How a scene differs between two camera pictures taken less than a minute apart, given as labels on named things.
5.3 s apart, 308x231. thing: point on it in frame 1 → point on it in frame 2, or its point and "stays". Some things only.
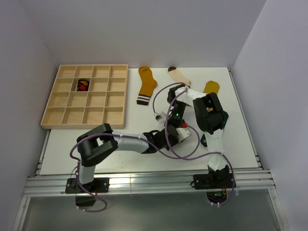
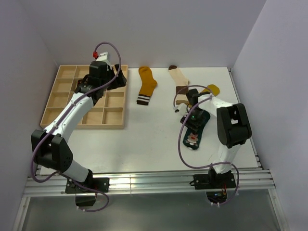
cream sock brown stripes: [174, 73] stays
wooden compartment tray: [103, 106] stays
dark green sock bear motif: [203, 140] → [192, 138]
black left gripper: [175, 140] → [119, 81]
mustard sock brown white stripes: [148, 85] stays
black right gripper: [174, 123] → [197, 123]
